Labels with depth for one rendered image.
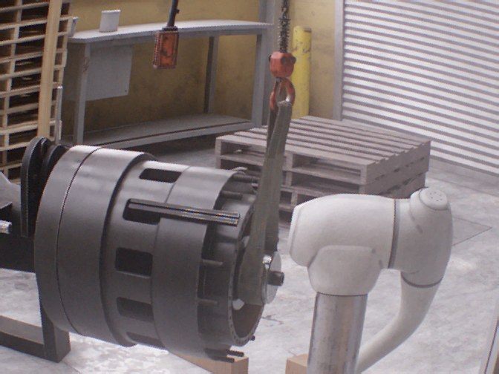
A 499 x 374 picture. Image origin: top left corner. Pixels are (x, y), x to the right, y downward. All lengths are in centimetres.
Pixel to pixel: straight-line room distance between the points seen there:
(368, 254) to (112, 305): 94
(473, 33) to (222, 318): 588
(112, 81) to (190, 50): 156
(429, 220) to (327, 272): 21
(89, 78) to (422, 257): 556
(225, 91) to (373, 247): 742
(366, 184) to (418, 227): 413
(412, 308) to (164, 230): 78
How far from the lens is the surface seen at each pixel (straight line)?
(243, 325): 277
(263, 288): 259
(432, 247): 183
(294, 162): 614
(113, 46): 733
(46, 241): 258
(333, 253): 180
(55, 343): 396
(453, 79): 825
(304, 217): 181
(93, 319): 261
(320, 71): 919
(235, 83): 925
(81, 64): 709
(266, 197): 254
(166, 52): 249
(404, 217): 181
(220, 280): 247
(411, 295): 192
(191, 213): 246
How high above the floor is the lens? 168
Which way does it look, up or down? 14 degrees down
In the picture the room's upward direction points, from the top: 3 degrees clockwise
